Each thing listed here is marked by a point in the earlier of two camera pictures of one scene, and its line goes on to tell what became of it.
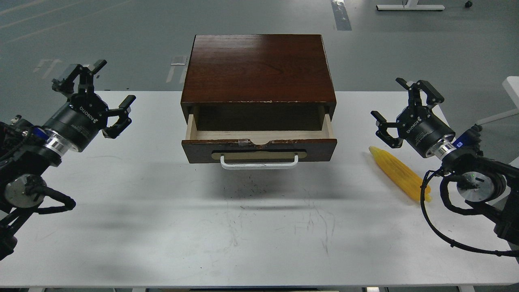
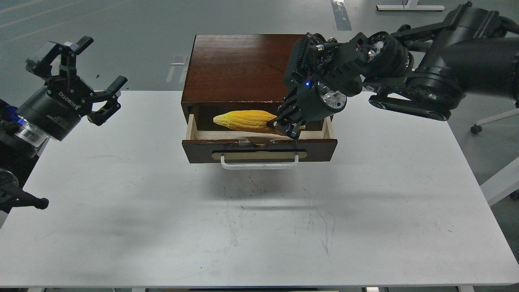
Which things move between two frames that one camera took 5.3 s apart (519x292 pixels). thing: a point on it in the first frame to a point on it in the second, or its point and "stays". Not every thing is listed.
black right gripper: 417,124 to 307,106
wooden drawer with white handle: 259,149 stays
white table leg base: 411,5 stays
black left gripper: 79,121 to 56,108
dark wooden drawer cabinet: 258,82 stays
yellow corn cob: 400,175 to 247,119
